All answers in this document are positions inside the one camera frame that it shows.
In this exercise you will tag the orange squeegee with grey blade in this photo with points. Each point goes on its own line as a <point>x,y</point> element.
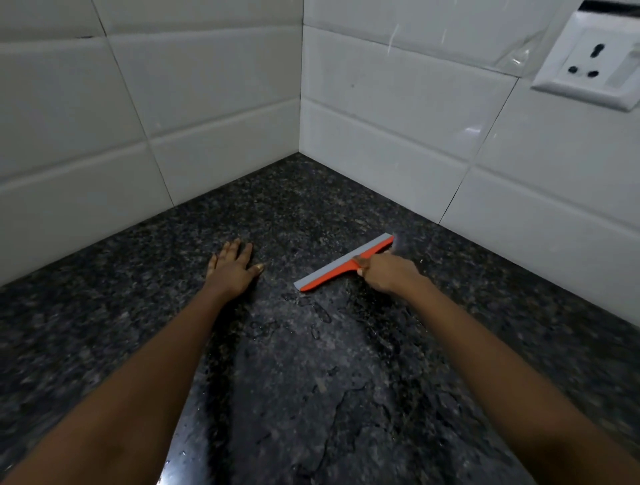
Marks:
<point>325,277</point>

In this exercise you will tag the person's right hand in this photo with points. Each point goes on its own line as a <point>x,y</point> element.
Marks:
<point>390,275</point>

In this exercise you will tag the black speckled granite countertop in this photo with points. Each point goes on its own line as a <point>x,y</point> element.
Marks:
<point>125,300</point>

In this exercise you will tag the person's left forearm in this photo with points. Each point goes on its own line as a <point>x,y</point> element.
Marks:
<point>135,394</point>

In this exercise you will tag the person's left hand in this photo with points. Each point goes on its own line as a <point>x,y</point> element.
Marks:
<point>230,275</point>

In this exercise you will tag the white wall socket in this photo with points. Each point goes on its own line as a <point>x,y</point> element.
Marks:
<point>585,60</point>

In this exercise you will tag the person's right forearm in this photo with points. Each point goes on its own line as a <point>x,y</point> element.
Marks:
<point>510,389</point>

